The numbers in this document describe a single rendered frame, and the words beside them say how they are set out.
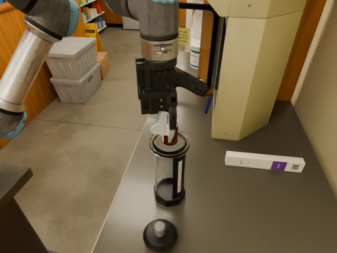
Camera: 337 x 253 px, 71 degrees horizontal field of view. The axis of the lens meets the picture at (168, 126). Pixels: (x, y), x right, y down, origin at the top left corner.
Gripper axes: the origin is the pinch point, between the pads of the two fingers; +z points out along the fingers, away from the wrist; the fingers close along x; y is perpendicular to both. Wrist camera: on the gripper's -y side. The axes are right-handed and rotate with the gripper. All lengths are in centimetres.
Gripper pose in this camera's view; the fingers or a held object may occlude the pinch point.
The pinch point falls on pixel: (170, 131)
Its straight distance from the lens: 61.5
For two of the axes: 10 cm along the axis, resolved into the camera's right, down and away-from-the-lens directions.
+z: 0.1, 8.0, 6.1
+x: 2.0, 5.9, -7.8
